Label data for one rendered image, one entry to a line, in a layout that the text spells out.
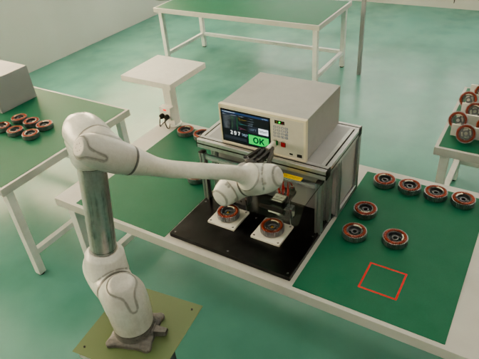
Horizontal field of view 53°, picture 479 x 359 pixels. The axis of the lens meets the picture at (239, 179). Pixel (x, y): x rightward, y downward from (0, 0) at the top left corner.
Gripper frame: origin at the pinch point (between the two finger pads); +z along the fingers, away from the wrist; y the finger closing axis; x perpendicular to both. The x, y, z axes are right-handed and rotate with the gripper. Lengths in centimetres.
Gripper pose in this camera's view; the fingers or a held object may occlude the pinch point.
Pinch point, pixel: (271, 147)
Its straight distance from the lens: 212.7
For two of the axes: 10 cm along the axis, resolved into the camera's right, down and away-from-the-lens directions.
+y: 8.5, 2.4, -4.6
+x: -0.7, -8.2, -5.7
